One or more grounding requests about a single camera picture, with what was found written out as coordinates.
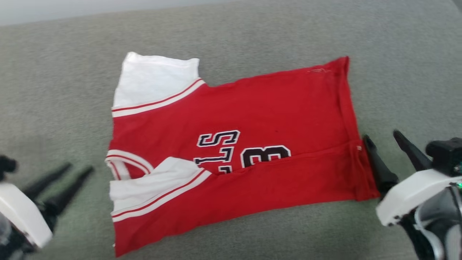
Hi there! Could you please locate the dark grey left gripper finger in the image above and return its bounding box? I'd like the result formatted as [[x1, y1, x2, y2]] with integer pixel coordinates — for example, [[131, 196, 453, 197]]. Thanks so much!
[[22, 162, 73, 201], [44, 165, 94, 231]]

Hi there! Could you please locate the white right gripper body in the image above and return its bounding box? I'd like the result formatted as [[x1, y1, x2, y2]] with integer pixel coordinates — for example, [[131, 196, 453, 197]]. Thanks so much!
[[375, 168, 462, 226]]

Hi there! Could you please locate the grey fabric sofa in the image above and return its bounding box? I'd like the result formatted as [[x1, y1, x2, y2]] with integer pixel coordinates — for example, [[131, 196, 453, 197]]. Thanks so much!
[[0, 0, 462, 260]]

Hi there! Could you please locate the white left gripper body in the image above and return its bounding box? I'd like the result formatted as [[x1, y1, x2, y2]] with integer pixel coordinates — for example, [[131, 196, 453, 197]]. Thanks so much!
[[0, 182, 53, 249]]

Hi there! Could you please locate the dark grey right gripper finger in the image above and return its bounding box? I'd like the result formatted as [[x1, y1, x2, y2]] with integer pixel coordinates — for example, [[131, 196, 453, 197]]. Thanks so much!
[[393, 130, 432, 172], [362, 134, 400, 196]]

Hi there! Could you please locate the red and white basketball jersey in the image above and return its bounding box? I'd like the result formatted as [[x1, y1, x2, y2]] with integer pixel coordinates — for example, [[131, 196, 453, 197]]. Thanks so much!
[[105, 52, 380, 257]]

